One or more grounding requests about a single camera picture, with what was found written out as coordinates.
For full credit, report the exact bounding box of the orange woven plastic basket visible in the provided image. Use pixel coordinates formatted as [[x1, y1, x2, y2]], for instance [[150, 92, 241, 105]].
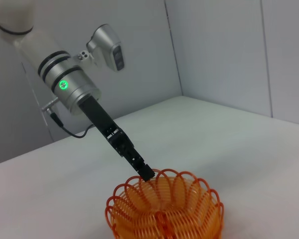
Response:
[[104, 168, 225, 239]]

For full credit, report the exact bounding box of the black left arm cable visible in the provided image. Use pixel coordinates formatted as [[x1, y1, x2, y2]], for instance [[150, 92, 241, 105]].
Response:
[[49, 112, 95, 139]]

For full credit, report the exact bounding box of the silver left arm cable plug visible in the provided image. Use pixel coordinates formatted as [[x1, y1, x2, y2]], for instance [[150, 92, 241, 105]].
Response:
[[41, 98, 59, 114]]

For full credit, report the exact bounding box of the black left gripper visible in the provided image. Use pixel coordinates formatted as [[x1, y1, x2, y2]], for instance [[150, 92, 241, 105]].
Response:
[[79, 96, 155, 183]]

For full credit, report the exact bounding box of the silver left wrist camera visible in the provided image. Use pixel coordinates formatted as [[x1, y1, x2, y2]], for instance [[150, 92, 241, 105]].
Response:
[[73, 23, 127, 72]]

